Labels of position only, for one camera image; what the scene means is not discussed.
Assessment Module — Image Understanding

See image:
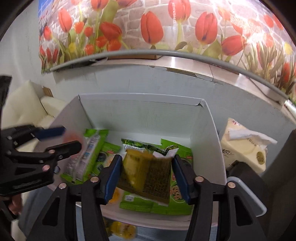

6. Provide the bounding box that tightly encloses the long green seaweed pack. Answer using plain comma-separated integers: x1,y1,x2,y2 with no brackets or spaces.
60,129,109,185

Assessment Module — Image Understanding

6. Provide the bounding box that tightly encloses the large green seaweed snack bag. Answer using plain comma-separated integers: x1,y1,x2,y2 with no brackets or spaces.
119,138,193,215

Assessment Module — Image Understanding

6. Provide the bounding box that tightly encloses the yellow-brown snack packet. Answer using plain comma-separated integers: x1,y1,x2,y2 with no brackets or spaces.
117,149,179,204

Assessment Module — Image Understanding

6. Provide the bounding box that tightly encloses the orange-lid jelly cup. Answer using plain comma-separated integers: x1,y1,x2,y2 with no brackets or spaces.
63,130,87,159

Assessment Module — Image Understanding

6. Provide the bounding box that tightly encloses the yellow jelly cup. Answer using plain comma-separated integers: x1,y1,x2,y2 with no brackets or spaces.
104,154,122,203

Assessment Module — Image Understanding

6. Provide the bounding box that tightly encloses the person's left hand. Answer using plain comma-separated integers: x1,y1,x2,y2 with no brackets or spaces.
9,194,23,215

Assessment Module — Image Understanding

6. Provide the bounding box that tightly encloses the blue-grey table cloth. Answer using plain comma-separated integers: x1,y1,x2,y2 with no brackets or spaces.
18,186,217,240

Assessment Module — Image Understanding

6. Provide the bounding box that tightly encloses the cream leather sofa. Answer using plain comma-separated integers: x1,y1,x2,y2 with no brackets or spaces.
1,80,68,153

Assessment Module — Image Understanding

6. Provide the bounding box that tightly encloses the small green seaweed bag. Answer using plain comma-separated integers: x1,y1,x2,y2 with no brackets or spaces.
90,142,121,177

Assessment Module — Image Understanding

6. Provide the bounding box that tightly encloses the amber jelly cup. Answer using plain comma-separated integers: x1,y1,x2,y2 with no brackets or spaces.
103,218,137,240

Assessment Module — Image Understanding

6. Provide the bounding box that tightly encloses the cream tissue box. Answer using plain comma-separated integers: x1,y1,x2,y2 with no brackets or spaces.
219,118,278,174

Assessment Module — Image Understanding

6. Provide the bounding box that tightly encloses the white cardboard box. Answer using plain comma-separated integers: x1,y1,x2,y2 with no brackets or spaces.
36,92,228,231

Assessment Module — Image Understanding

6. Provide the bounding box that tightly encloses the tulip wall poster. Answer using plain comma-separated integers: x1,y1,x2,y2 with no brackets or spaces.
38,1,295,101

